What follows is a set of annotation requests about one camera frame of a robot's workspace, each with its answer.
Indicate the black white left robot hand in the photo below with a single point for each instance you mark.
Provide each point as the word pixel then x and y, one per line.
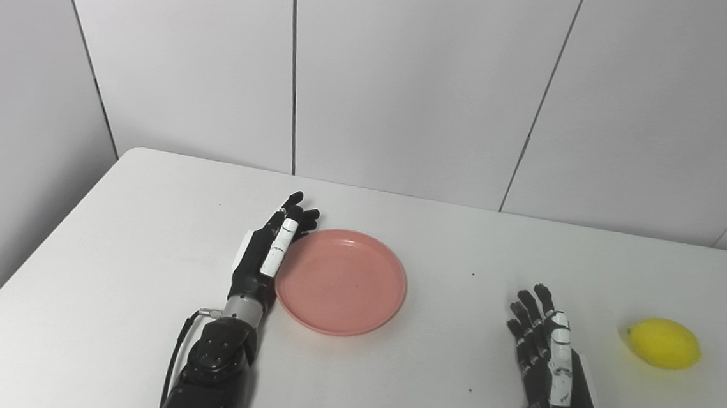
pixel 250 273

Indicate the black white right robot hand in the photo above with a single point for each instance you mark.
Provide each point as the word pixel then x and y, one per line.
pixel 558 397

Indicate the pink round plate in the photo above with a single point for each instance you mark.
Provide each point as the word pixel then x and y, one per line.
pixel 342 286

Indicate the yellow lemon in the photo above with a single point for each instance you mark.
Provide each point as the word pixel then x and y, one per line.
pixel 664 343

